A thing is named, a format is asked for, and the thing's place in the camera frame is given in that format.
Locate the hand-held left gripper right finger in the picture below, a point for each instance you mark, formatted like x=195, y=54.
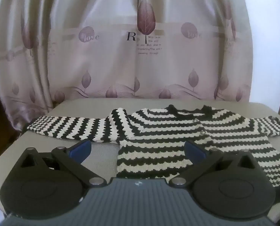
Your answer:
x=194, y=152

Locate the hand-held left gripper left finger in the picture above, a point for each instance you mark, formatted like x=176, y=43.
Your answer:
x=81, y=151

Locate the black white striped knit sweater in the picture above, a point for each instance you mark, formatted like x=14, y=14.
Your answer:
x=168, y=136

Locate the pink leaf print curtain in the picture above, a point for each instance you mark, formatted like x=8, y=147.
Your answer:
x=121, y=51

